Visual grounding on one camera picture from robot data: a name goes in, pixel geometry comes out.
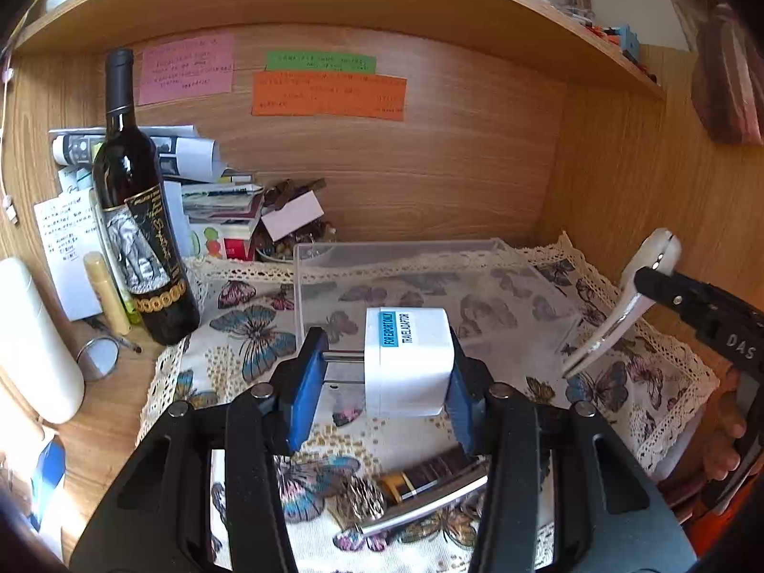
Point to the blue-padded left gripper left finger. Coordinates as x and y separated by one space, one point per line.
297 383

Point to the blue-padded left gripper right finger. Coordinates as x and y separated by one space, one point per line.
466 401

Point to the white travel power adapter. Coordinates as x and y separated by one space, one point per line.
406 361

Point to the black and amber lighter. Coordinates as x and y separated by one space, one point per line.
424 477

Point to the person's right hand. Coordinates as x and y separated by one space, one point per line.
722 424

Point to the clear plastic storage box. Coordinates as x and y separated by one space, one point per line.
501 308

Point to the silver metal bar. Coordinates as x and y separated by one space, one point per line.
429 501

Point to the bowl of small stones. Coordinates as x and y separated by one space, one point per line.
274 198

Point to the white paper card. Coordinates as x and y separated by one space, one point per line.
294 215

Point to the small round mirror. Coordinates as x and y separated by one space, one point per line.
98 358

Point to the stack of magazines and papers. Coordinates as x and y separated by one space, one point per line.
214 210

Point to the black pen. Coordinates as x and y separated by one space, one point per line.
98 325

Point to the yellow glue stick tube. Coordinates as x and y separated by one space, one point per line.
99 276

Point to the dark wine bottle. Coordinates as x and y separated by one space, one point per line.
129 189

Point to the white plastic bottle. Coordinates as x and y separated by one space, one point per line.
33 354

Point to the orange paper note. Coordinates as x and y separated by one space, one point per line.
308 93

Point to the green paper note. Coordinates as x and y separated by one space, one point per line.
336 62

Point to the brown patterned curtain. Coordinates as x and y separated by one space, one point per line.
727 83

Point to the pink paper note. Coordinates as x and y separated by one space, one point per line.
186 68

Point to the wooden shelf board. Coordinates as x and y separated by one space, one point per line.
530 33

